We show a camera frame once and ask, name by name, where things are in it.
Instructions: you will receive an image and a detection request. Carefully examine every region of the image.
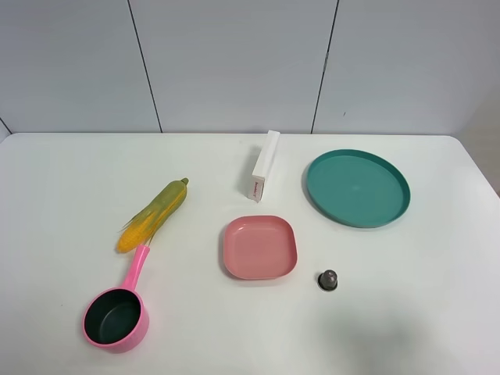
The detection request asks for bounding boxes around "yellow corn cob with husk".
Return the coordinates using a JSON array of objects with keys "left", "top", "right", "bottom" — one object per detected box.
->
[{"left": 116, "top": 177, "right": 189, "bottom": 253}]

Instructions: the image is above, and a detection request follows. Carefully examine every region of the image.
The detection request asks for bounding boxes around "white rectangular box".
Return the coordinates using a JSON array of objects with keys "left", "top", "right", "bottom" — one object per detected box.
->
[{"left": 247, "top": 130, "right": 280, "bottom": 202}]

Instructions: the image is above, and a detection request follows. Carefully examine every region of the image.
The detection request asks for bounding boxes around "pink square plate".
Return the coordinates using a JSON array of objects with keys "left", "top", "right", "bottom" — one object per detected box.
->
[{"left": 218, "top": 215, "right": 298, "bottom": 282}]

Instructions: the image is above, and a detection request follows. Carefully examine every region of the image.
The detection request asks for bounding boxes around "teal round plate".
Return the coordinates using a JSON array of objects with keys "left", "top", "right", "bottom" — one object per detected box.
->
[{"left": 304, "top": 149, "right": 411, "bottom": 229}]

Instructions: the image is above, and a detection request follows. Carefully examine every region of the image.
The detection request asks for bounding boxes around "small grey capsule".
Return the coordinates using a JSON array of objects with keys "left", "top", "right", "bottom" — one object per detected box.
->
[{"left": 317, "top": 270, "right": 338, "bottom": 291}]

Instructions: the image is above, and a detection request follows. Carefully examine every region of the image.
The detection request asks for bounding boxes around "pink saucepan with dark interior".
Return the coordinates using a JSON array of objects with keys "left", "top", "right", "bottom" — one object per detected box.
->
[{"left": 82, "top": 245, "right": 150, "bottom": 353}]

